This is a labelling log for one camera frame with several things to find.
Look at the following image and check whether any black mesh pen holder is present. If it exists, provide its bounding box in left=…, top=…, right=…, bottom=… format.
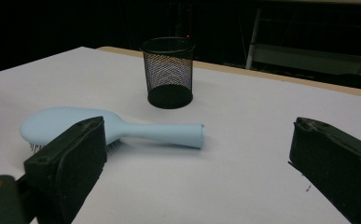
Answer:
left=139, top=36, right=197, bottom=110

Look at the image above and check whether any white-framed desk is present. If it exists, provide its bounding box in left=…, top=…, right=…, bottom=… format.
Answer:
left=245, top=6, right=361, bottom=78

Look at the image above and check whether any white table mat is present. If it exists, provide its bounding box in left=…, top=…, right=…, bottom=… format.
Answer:
left=0, top=46, right=361, bottom=224

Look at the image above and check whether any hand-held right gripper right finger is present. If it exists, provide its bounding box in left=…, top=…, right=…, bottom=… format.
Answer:
left=288, top=117, right=361, bottom=224

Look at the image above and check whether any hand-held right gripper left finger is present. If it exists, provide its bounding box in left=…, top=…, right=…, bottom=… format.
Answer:
left=23, top=116, right=107, bottom=224

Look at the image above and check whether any light blue hairbrush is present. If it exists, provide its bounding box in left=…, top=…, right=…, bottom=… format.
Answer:
left=19, top=106, right=206, bottom=154

